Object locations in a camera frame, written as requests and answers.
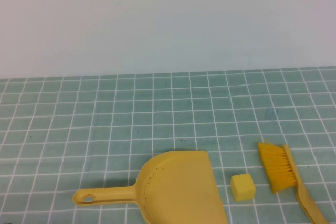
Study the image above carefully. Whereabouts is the small yellow foam cube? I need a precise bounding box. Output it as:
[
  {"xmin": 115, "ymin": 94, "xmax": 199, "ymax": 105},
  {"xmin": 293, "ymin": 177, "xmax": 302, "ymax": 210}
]
[{"xmin": 230, "ymin": 173, "xmax": 257, "ymax": 204}]

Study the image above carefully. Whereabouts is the yellow hand brush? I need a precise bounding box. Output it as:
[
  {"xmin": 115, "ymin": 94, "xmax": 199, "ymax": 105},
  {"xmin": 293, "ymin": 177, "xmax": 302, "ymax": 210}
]
[{"xmin": 257, "ymin": 142, "xmax": 329, "ymax": 224}]

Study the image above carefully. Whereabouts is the green checked tablecloth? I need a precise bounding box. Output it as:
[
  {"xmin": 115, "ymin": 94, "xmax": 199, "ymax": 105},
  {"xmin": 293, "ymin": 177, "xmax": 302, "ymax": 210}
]
[{"xmin": 0, "ymin": 67, "xmax": 336, "ymax": 224}]

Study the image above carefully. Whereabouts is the yellow plastic dustpan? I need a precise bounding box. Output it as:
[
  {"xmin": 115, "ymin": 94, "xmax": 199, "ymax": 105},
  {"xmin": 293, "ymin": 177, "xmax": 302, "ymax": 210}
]
[{"xmin": 72, "ymin": 150, "xmax": 229, "ymax": 224}]

